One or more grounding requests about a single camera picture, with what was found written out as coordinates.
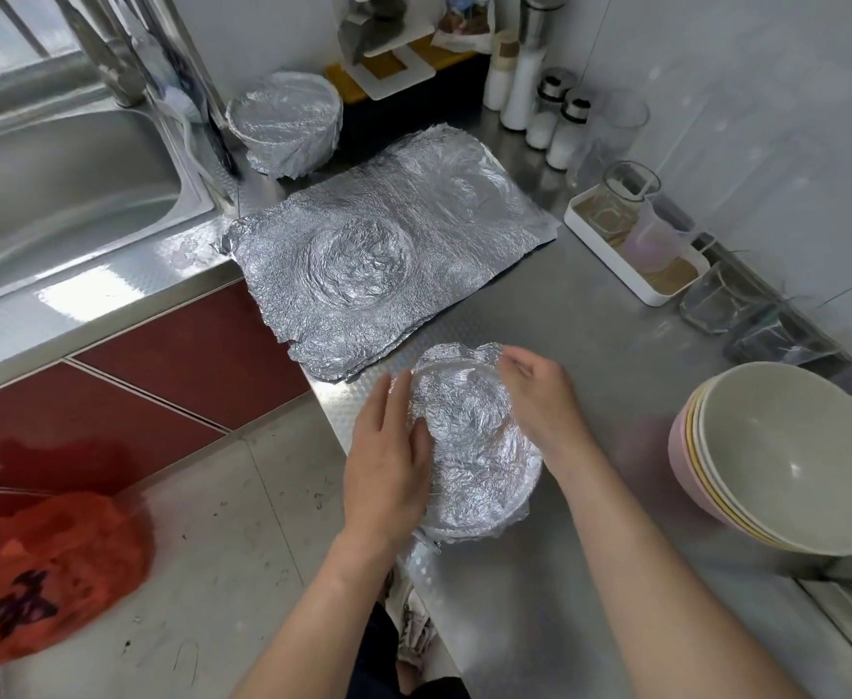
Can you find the person's left hand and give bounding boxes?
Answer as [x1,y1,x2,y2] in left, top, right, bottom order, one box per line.
[340,371,437,554]

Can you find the person's right hand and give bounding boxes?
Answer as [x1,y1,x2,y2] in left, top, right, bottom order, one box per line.
[496,345,595,475]

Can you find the foil-covered bowl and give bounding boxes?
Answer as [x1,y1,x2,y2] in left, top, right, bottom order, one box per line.
[226,71,344,181]
[404,342,544,545]

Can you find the stack of aluminium foil sheets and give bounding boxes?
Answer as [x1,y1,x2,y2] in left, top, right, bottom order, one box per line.
[222,123,562,384]

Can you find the pink bowl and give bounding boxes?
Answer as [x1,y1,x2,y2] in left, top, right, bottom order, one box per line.
[668,360,852,557]

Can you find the person's left forearm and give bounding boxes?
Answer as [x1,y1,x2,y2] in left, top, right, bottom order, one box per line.
[229,531,420,699]

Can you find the person's right forearm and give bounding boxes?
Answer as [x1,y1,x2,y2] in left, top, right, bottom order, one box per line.
[549,444,813,699]

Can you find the person's right white shoe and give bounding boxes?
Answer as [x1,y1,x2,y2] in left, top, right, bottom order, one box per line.
[397,575,435,679]

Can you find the person's dark trousers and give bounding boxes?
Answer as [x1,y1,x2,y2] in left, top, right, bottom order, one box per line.
[353,604,472,699]

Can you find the white rectangular tray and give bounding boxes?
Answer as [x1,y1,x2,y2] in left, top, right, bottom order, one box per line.
[564,185,711,307]

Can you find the pink translucent cup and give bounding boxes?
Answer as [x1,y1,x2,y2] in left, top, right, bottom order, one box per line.
[622,208,697,274]

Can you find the red kitchen cabinet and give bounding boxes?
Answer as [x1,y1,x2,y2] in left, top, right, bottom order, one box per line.
[0,279,311,525]

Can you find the tall white steel-capped bottle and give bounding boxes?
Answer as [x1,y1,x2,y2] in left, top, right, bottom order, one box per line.
[499,0,569,134]

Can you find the small white tan-capped bottle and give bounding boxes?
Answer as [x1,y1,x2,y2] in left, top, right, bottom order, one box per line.
[482,33,521,114]

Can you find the red plastic bag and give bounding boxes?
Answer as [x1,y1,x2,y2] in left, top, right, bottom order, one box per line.
[0,491,155,664]

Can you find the white corner shelf rack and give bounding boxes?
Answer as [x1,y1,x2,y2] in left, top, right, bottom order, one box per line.
[336,0,498,103]

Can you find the colourful snack packet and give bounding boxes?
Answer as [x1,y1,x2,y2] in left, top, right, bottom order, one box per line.
[441,0,496,38]

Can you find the white dish brush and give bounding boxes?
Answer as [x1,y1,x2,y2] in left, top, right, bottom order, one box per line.
[156,86,210,128]

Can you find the stainless steel sink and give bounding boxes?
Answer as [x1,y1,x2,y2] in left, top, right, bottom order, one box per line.
[0,94,239,402]

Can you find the steel faucet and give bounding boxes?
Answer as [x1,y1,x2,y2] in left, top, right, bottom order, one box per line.
[48,0,151,111]

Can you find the metal window railing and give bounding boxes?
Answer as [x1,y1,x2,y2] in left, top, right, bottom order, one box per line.
[0,0,64,82]

